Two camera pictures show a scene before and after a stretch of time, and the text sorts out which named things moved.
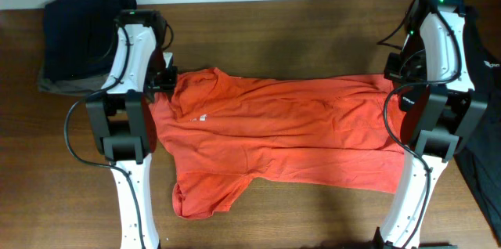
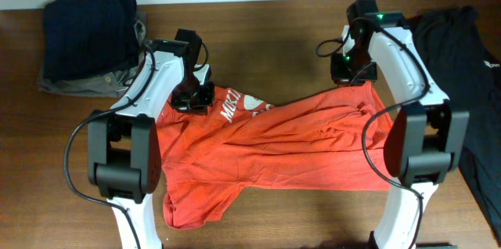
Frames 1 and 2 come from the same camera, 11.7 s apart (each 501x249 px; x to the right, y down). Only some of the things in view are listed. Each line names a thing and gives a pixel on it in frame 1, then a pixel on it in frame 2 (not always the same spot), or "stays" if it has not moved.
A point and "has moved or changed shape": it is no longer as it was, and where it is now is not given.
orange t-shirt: [340, 132] has moved or changed shape
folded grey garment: [76, 86] stays
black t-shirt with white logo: [479, 162] stays
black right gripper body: [407, 67] -> [355, 67]
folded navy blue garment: [81, 30] stays
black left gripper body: [160, 77] -> [190, 95]
